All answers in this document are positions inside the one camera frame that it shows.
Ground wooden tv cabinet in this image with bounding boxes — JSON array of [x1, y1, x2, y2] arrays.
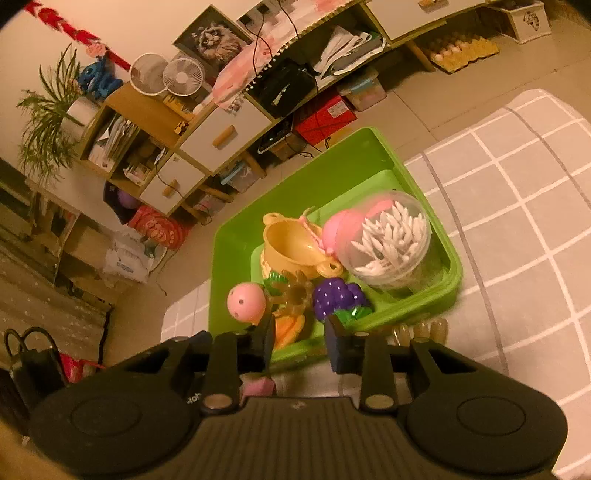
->
[[79, 1, 475, 215]]

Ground green toy vegetable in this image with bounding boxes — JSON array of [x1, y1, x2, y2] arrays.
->
[[263, 270, 288, 296]]

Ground pink pig toy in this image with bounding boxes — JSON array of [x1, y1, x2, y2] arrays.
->
[[298, 198, 395, 256]]

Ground yellow toy pot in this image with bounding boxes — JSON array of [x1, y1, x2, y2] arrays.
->
[[260, 213, 345, 280]]

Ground pink dotted toy ball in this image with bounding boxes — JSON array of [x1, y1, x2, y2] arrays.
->
[[226, 282, 266, 325]]

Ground grey checked table cloth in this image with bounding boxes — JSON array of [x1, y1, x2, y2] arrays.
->
[[159, 88, 591, 479]]

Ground pink table runner cloth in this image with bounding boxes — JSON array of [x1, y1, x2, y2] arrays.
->
[[211, 1, 358, 111]]

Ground blue stitch plush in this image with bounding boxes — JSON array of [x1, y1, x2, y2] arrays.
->
[[77, 56, 123, 101]]

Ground orange toy slice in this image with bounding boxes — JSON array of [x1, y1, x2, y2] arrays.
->
[[273, 315, 305, 350]]

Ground clear cotton swab jar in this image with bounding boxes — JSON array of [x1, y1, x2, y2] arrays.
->
[[338, 190, 432, 291]]

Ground egg tray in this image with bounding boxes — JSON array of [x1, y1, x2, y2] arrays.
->
[[422, 33, 500, 74]]

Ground orange red gift bag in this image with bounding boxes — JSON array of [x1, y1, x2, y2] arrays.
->
[[127, 205, 190, 250]]

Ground green plastic storage box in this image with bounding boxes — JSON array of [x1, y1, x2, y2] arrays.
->
[[208, 128, 463, 336]]

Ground white plastic bag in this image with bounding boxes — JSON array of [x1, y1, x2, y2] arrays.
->
[[102, 234, 156, 284]]

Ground purple toy grapes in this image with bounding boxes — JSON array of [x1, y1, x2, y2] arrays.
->
[[314, 278, 374, 326]]

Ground white carved wooden box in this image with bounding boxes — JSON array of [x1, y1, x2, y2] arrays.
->
[[482, 1, 552, 44]]

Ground potted green plant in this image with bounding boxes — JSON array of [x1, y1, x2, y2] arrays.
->
[[17, 46, 83, 184]]

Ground folded papers in shelf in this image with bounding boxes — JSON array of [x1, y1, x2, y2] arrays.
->
[[312, 26, 388, 90]]

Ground small white desk fan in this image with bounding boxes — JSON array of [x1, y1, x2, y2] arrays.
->
[[162, 57, 205, 97]]

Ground framed cat picture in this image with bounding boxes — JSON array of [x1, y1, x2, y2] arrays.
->
[[173, 5, 252, 77]]

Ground brown toy crown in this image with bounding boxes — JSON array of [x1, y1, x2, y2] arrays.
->
[[270, 270, 315, 317]]

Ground pink eraser block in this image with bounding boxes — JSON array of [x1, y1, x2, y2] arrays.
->
[[242, 377, 276, 398]]

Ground large white desk fan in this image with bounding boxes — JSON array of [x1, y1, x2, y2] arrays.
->
[[129, 52, 168, 96]]

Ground black bag in shelf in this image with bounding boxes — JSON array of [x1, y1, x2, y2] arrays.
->
[[249, 58, 315, 118]]

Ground clear plastic storage bin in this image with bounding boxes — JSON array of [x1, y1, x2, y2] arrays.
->
[[338, 67, 387, 112]]

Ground red cardboard box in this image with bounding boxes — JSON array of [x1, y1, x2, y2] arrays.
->
[[294, 90, 356, 145]]

